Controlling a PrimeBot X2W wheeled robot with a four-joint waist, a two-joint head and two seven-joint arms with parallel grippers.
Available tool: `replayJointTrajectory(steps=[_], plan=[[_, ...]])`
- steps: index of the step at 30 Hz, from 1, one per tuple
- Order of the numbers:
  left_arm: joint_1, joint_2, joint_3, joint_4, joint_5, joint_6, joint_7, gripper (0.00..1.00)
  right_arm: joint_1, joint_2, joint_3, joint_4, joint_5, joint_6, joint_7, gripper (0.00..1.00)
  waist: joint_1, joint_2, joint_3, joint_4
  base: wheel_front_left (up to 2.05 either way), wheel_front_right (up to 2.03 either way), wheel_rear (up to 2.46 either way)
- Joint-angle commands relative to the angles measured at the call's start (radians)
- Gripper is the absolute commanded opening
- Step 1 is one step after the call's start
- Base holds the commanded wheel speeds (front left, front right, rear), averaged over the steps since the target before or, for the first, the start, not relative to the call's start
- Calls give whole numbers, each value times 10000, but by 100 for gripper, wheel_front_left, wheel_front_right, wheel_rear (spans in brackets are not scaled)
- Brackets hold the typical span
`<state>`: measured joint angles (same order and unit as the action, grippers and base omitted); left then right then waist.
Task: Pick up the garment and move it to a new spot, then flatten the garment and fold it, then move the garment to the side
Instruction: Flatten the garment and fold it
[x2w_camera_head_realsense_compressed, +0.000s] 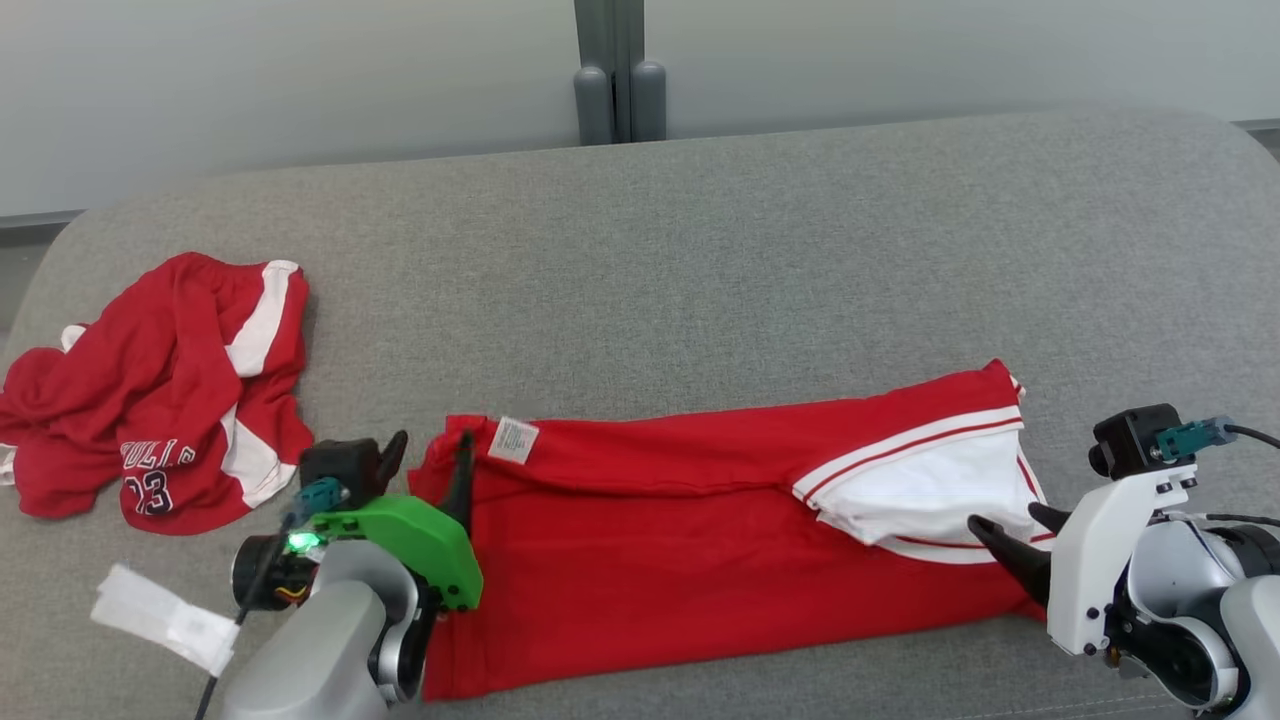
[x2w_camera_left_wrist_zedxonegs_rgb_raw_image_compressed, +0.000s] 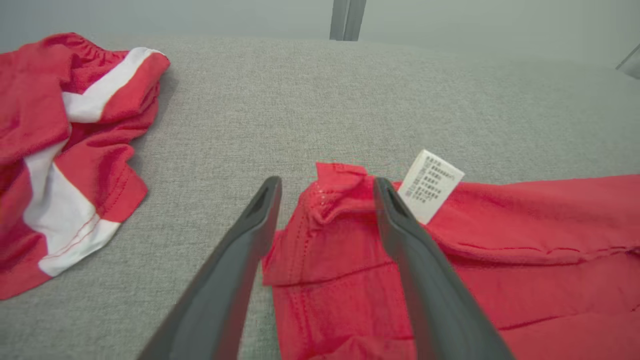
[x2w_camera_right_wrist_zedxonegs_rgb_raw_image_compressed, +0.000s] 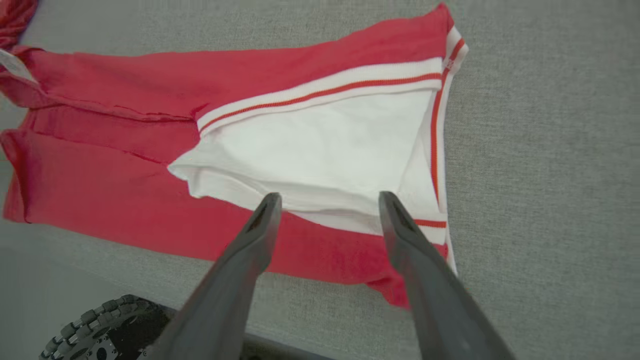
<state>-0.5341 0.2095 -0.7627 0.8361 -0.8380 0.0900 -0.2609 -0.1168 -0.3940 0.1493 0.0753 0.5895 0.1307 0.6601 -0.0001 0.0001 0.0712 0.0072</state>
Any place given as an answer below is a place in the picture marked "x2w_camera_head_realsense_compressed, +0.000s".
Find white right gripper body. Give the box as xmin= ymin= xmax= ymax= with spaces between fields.
xmin=1045 ymin=462 xmax=1201 ymax=656

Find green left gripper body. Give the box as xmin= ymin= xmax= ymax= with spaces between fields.
xmin=300 ymin=495 xmax=484 ymax=613

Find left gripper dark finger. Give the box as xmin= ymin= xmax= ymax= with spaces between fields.
xmin=445 ymin=430 xmax=476 ymax=531
xmin=375 ymin=430 xmax=409 ymax=486

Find red basketball jersey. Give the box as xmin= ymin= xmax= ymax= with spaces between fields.
xmin=408 ymin=360 xmax=1051 ymax=701

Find red basketball shorts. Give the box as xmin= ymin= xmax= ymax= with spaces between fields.
xmin=0 ymin=252 xmax=316 ymax=536

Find white paper label tag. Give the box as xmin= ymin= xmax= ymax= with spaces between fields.
xmin=90 ymin=563 xmax=241 ymax=679

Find teal left camera connector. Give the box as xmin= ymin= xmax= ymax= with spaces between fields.
xmin=295 ymin=478 xmax=349 ymax=521

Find teal camera connector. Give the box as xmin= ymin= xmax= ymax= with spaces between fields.
xmin=1155 ymin=416 xmax=1236 ymax=463
xmin=295 ymin=478 xmax=349 ymax=521

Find teal right camera connector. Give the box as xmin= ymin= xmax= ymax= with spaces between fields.
xmin=1155 ymin=416 xmax=1236 ymax=463

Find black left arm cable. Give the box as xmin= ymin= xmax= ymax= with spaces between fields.
xmin=195 ymin=510 xmax=301 ymax=720

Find grey partition post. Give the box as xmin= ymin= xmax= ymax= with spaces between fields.
xmin=573 ymin=0 xmax=668 ymax=146

